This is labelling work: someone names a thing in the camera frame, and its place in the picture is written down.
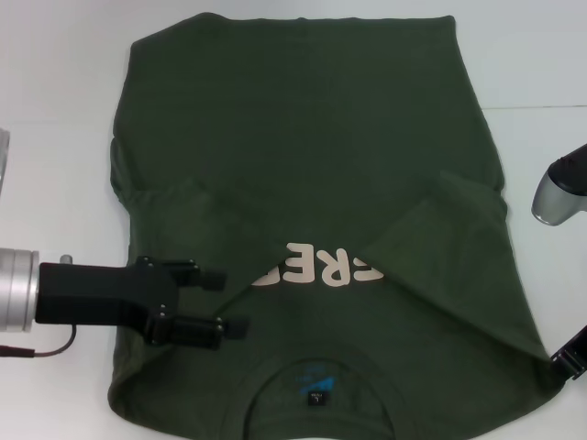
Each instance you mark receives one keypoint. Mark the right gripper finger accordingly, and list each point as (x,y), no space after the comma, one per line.
(573,366)
(573,344)

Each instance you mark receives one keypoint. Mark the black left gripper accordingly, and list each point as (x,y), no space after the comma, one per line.
(101,293)

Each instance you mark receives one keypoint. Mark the dark green FREE t-shirt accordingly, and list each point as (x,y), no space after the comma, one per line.
(321,137)

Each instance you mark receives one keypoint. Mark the small silver cylinder plug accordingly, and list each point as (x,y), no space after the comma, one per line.
(66,260)

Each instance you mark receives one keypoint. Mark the silver rounded camera housing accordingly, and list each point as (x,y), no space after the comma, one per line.
(3,156)

